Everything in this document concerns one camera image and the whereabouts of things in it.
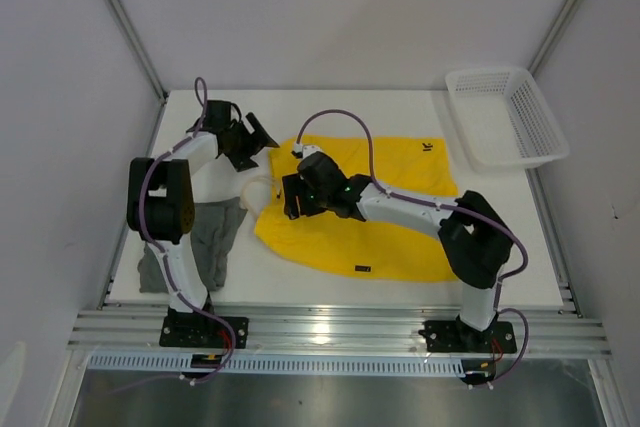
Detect aluminium rail frame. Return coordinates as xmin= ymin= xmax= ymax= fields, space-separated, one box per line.
xmin=67 ymin=304 xmax=612 ymax=359

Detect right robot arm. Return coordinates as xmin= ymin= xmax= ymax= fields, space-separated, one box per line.
xmin=282 ymin=151 xmax=515 ymax=351

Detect grey shorts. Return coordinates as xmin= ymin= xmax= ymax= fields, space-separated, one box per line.
xmin=137 ymin=197 xmax=247 ymax=293

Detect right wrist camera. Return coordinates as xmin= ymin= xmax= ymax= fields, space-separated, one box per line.
xmin=291 ymin=143 xmax=323 ymax=160

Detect yellow shorts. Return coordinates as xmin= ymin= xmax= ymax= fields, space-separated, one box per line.
xmin=254 ymin=135 xmax=458 ymax=282

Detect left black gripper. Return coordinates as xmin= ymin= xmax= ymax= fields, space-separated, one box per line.
xmin=225 ymin=114 xmax=278 ymax=173

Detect slotted cable duct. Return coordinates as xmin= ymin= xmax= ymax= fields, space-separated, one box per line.
xmin=87 ymin=351 xmax=478 ymax=378

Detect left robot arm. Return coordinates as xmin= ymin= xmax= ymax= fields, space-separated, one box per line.
xmin=126 ymin=100 xmax=279 ymax=348

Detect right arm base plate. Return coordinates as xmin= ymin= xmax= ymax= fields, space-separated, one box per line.
xmin=418 ymin=318 xmax=517 ymax=354

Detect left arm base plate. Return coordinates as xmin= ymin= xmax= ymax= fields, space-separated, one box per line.
xmin=159 ymin=314 xmax=249 ymax=349

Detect white plastic basket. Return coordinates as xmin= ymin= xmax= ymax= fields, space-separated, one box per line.
xmin=445 ymin=65 xmax=570 ymax=172

